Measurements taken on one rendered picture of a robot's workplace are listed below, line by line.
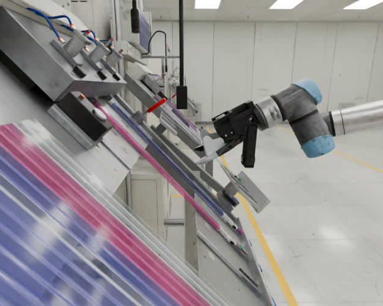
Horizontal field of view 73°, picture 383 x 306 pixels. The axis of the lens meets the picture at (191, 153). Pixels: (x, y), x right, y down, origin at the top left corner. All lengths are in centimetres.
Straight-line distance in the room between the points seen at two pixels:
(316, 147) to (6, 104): 62
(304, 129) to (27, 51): 58
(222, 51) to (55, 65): 793
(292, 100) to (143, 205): 125
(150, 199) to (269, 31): 748
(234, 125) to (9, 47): 47
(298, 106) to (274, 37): 799
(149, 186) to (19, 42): 131
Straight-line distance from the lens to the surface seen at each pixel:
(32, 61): 46
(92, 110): 42
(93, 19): 165
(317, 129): 70
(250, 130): 68
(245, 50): 841
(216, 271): 50
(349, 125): 83
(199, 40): 828
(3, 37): 48
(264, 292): 62
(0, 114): 36
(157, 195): 168
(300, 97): 70
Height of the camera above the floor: 114
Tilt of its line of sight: 14 degrees down
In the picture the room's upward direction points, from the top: straight up
